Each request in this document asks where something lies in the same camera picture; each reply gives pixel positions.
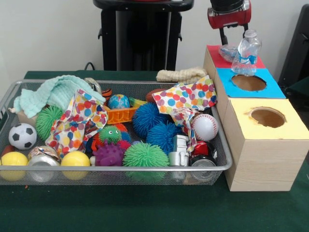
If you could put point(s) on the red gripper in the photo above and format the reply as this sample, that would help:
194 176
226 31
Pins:
229 18

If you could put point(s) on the brown toy football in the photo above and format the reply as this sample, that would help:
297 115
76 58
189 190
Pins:
154 94

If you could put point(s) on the yellow tennis ball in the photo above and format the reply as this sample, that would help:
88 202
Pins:
75 160

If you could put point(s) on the cream cloth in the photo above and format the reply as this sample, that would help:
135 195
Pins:
181 73

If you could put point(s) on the green covered side table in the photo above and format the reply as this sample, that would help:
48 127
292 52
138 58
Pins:
301 85

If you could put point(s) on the wooden box with three holes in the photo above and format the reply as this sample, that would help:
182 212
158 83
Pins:
265 164

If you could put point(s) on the polka dot cloth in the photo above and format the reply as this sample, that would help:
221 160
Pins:
186 97
77 120

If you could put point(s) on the smooth yellow ball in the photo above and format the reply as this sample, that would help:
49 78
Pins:
13 160

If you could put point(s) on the white baseball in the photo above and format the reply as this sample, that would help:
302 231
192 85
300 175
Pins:
204 127

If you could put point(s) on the silver mesh bin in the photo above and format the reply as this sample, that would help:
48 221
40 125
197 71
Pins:
157 172

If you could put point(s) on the purple spiky toy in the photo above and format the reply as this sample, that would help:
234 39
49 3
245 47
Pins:
108 154

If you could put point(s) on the silver toy robot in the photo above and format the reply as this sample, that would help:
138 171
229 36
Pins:
179 151

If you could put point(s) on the black and white soccer ball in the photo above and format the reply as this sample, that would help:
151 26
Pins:
23 136

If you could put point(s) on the dark green table cloth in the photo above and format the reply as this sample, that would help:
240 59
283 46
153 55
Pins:
144 207

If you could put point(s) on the blue spiky ball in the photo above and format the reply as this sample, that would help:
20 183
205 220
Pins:
154 120

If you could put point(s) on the mint green cloth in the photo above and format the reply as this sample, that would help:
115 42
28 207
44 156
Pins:
55 94

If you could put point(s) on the black upright panel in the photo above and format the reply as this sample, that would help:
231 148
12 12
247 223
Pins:
297 48

